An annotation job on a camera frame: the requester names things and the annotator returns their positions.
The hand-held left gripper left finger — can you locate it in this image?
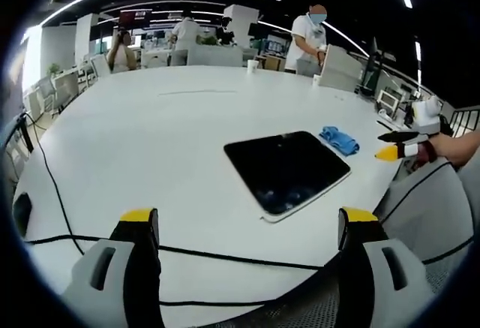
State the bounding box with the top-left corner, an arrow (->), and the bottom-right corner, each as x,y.
59,206 -> 165,328

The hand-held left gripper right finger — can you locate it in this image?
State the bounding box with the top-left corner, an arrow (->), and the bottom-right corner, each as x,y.
337,206 -> 436,328

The blue cleaning cloth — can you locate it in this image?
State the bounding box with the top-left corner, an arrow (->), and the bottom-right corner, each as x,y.
319,125 -> 362,157

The black tablet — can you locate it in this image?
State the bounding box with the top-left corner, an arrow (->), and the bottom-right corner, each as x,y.
223,130 -> 353,224

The small white monitor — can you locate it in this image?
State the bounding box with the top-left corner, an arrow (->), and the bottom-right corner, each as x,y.
378,90 -> 403,116

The white cardboard box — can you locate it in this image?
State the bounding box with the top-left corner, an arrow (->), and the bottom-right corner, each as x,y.
316,44 -> 369,94

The black flat device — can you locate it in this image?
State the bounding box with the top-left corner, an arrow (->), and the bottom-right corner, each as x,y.
11,191 -> 33,238

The black humanoid robot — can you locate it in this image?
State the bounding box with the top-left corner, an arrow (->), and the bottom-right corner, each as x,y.
216,15 -> 237,47

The black cable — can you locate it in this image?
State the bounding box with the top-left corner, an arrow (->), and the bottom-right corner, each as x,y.
16,112 -> 86,256
22,234 -> 326,272

